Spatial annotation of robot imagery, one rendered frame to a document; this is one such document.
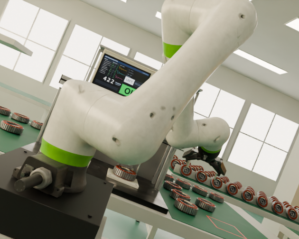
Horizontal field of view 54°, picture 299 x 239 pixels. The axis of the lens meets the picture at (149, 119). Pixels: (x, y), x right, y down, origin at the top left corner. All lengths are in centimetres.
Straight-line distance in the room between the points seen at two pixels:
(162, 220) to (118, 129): 70
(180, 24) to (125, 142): 42
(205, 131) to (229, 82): 733
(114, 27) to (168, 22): 722
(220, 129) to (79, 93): 57
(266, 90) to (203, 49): 812
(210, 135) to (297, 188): 403
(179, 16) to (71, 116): 41
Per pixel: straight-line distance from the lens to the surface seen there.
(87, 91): 66
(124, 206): 118
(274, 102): 888
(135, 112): 57
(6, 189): 65
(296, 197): 506
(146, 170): 167
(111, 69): 153
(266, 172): 893
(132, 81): 152
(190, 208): 140
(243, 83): 852
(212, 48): 70
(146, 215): 120
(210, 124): 107
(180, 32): 88
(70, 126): 67
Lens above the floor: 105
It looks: 1 degrees up
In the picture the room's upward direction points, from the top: 23 degrees clockwise
